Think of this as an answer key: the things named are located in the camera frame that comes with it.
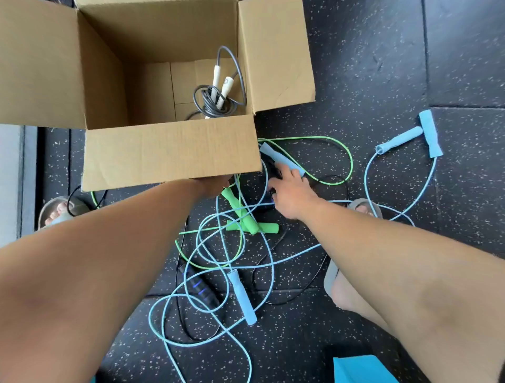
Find grey left slipper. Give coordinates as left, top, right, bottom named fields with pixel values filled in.
left=38, top=196, right=92, bottom=230

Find person's right hand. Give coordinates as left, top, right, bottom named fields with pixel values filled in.
left=267, top=162, right=324, bottom=221

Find grey slipper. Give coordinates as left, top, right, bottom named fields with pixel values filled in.
left=38, top=196, right=92, bottom=230
left=323, top=198, right=383, bottom=299

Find black wall edge trim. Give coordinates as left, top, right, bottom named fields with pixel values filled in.
left=17, top=126, right=38, bottom=237

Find person's left hand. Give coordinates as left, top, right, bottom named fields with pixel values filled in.
left=195, top=175, right=234, bottom=199

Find blue mat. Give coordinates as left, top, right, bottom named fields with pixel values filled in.
left=333, top=355, right=400, bottom=383

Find green jump rope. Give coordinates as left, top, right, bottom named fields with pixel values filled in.
left=90, top=136, right=355, bottom=271

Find person's left forearm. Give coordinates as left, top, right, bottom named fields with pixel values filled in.
left=0, top=179, right=206, bottom=383

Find brown cardboard box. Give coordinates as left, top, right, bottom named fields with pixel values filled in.
left=0, top=0, right=316, bottom=193

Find black jump rope blue-striped handles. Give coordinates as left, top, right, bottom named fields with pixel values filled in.
left=66, top=157, right=350, bottom=344

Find light blue jump rope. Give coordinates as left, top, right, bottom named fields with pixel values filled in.
left=148, top=109, right=444, bottom=383
left=193, top=126, right=425, bottom=328

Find grey right slipper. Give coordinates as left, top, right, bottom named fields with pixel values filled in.
left=323, top=198, right=383, bottom=299

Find person's right forearm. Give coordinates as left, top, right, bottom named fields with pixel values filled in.
left=301, top=199, right=505, bottom=383

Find grey jump rope white handles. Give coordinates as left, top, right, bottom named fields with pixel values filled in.
left=185, top=45, right=248, bottom=121

